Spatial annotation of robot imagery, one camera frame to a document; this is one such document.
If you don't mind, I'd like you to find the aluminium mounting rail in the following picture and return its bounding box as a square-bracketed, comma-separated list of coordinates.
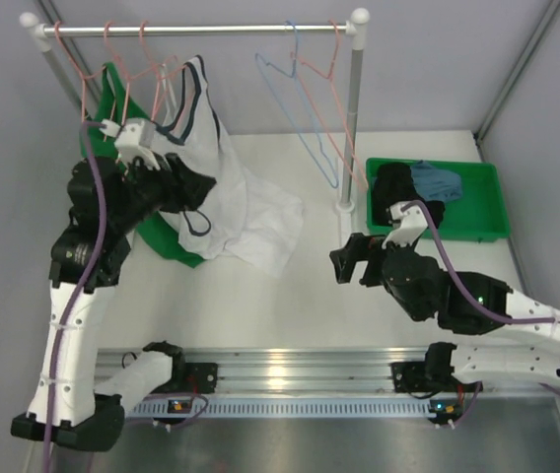
[95, 347, 547, 395]

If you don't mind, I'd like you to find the white and silver clothes rack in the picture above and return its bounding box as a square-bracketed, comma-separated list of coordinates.
[20, 8, 371, 242]

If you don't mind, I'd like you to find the blue garment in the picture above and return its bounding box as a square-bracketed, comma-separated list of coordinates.
[410, 161, 463, 204]

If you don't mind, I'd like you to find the plain white tank top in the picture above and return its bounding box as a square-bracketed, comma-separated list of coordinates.
[153, 63, 178, 125]

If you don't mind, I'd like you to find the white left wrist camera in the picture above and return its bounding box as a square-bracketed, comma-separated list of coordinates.
[101, 118, 171, 170]

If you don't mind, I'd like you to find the black garment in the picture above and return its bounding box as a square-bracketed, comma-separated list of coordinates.
[371, 163, 446, 228]

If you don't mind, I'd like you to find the white printed navy-trim tank top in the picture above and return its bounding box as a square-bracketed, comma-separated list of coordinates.
[152, 55, 304, 277]

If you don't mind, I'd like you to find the green plastic bin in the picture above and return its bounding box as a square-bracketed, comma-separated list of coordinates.
[366, 158, 510, 242]

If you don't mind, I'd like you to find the grey slotted cable duct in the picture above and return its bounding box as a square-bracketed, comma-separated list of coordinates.
[127, 396, 462, 420]

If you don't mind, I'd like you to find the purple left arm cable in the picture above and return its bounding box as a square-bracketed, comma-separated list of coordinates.
[41, 120, 113, 473]

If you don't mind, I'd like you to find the green tank top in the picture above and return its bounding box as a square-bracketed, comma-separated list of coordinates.
[88, 62, 204, 268]

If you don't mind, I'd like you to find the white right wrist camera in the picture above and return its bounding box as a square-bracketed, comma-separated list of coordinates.
[382, 200, 433, 249]

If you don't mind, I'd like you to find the pink wire hanger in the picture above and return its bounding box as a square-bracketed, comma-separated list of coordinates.
[139, 21, 194, 132]
[53, 20, 113, 149]
[99, 21, 154, 125]
[290, 21, 369, 194]

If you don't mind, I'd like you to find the blue wire hanger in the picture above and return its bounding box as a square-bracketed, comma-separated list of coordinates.
[254, 20, 341, 188]

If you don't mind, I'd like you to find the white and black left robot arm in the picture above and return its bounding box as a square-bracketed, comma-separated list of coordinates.
[10, 153, 216, 452]

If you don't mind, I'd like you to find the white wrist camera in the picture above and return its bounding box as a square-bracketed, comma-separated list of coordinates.
[382, 200, 433, 249]
[101, 118, 171, 170]

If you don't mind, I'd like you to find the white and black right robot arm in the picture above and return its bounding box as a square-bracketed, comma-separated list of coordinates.
[329, 234, 560, 391]

